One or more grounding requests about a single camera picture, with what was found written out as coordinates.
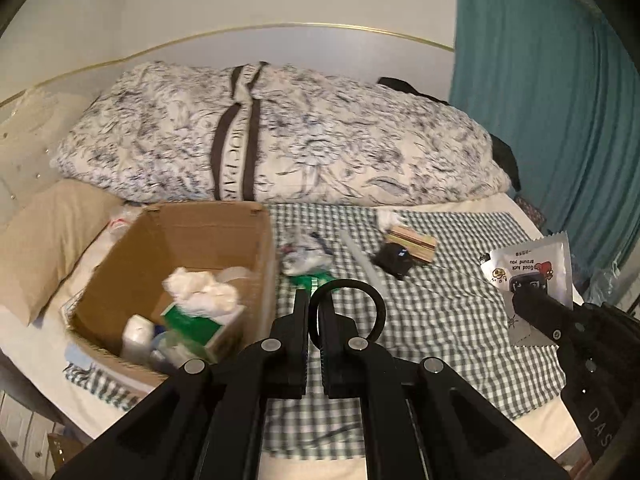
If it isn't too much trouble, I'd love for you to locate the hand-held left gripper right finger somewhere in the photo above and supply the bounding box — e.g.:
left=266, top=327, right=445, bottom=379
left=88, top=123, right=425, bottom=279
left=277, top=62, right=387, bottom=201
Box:
left=317, top=300, right=571, bottom=480

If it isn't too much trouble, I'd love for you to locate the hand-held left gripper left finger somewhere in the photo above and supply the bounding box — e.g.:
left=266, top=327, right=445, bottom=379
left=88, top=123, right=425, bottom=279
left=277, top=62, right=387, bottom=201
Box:
left=50, top=287, right=313, bottom=480

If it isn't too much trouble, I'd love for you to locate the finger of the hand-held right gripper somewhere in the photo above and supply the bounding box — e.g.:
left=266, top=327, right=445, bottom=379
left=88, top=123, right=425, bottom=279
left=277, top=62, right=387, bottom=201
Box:
left=510, top=287, right=583, bottom=346

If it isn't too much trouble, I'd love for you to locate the printed white sachet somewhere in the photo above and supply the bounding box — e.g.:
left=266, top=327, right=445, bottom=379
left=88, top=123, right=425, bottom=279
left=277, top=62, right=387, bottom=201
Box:
left=480, top=231, right=574, bottom=347

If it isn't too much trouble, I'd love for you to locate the green plastic bottle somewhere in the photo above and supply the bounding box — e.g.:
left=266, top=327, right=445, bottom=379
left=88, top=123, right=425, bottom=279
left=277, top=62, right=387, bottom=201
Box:
left=295, top=271, right=341, bottom=291

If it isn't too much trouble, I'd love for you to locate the black ring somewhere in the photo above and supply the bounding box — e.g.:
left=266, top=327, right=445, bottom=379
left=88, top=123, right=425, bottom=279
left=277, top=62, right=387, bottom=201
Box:
left=309, top=278, right=387, bottom=356

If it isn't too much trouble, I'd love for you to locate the silver plastic bag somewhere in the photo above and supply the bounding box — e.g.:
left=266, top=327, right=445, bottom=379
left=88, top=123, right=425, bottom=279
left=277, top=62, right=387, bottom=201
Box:
left=277, top=232, right=333, bottom=276

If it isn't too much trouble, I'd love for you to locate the green and white medicine box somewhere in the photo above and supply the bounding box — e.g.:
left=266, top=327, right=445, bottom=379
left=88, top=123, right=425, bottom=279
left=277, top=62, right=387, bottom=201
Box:
left=160, top=302, right=247, bottom=363

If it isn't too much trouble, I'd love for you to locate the cream cloth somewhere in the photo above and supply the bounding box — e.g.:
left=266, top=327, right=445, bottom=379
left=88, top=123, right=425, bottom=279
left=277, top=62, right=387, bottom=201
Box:
left=162, top=266, right=241, bottom=318

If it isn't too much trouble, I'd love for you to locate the black device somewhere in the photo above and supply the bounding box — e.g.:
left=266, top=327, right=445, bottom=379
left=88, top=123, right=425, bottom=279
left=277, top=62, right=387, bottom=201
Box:
left=374, top=242, right=416, bottom=281

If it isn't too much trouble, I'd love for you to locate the wooden tissue box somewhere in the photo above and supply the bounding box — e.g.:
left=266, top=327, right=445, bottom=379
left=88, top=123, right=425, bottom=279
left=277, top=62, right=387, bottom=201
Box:
left=385, top=225, right=438, bottom=264

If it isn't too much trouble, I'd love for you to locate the white glove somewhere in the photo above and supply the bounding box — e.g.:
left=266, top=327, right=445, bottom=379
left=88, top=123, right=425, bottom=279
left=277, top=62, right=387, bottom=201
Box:
left=376, top=210, right=408, bottom=233

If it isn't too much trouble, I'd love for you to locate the cardboard box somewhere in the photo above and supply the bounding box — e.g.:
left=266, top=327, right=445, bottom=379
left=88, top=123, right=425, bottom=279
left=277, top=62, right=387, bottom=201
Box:
left=65, top=201, right=278, bottom=396

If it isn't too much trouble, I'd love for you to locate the white bottle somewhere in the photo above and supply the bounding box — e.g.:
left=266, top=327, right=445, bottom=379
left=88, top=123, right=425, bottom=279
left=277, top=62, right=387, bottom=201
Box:
left=121, top=314, right=156, bottom=366

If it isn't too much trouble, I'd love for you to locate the clear plastic bag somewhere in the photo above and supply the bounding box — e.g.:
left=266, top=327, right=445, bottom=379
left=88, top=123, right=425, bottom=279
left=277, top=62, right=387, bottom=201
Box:
left=582, top=265, right=626, bottom=306

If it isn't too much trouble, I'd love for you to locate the green checked cloth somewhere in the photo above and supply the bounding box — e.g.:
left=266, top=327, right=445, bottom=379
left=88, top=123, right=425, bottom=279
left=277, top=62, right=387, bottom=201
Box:
left=62, top=202, right=568, bottom=461

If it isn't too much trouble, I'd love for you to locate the floral patterned fabric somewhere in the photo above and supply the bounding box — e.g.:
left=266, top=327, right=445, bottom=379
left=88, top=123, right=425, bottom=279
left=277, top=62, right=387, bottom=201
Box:
left=515, top=192, right=551, bottom=233

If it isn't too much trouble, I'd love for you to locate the floral patterned pillow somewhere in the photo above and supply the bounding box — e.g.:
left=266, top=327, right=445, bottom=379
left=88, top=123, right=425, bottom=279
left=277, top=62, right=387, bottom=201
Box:
left=52, top=60, right=513, bottom=206

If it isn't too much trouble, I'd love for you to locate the white plastic bag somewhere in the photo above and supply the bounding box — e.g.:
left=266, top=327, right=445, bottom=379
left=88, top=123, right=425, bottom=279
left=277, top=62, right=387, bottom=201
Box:
left=97, top=205, right=146, bottom=246

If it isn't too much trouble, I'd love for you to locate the teal curtain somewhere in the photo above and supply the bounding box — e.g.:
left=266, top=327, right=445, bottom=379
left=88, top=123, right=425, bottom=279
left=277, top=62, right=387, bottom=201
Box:
left=447, top=0, right=640, bottom=311

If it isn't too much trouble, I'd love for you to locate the beige pillow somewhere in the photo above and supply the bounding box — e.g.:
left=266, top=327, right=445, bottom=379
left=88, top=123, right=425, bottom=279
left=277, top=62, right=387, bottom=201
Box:
left=0, top=180, right=126, bottom=326

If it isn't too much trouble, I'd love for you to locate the white drawer cabinet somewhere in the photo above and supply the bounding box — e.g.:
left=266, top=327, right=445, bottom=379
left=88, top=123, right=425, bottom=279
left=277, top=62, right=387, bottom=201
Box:
left=0, top=390, right=66, bottom=480

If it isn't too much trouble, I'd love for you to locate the white headboard with gold trim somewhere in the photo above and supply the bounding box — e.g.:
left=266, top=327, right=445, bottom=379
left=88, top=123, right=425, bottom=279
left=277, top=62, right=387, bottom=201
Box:
left=0, top=24, right=456, bottom=111

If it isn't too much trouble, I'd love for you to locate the cream studded cushion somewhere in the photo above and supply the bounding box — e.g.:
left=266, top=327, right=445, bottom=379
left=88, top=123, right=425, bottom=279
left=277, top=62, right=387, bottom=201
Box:
left=0, top=87, right=96, bottom=226

